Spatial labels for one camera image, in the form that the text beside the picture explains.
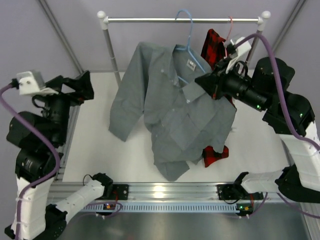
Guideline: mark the grey slotted cable duct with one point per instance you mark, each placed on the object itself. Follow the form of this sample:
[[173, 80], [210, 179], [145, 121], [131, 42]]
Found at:
[[173, 207]]

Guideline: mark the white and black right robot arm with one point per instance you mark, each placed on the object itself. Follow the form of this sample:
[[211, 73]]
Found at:
[[290, 116]]

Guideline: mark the pink wire hanger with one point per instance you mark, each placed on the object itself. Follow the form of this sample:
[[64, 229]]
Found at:
[[228, 35]]

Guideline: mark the silver white clothes rack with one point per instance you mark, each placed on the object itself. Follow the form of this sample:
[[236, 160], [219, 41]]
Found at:
[[105, 20]]

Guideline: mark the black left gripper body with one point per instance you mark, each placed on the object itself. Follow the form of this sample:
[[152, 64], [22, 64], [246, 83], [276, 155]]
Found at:
[[59, 103]]

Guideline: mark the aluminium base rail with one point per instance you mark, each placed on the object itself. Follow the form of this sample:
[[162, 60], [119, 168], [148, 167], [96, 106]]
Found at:
[[149, 191]]

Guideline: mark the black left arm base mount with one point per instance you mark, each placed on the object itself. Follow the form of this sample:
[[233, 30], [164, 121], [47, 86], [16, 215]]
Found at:
[[116, 192]]

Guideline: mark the light blue wire hanger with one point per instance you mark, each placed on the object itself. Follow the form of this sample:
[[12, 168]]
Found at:
[[187, 37]]

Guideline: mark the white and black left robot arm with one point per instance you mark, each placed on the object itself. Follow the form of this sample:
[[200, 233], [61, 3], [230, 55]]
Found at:
[[38, 138]]

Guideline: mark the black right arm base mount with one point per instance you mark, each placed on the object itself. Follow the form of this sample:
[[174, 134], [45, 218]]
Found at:
[[231, 192]]

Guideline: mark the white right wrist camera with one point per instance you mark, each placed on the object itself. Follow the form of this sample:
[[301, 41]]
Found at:
[[234, 52]]

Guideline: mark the red black plaid shirt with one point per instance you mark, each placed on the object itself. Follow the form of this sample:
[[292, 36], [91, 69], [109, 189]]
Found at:
[[213, 51]]

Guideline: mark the grey button shirt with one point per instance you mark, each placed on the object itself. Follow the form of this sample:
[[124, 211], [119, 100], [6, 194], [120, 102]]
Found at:
[[159, 87]]

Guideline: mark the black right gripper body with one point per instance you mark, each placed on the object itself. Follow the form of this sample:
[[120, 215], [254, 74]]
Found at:
[[232, 85]]

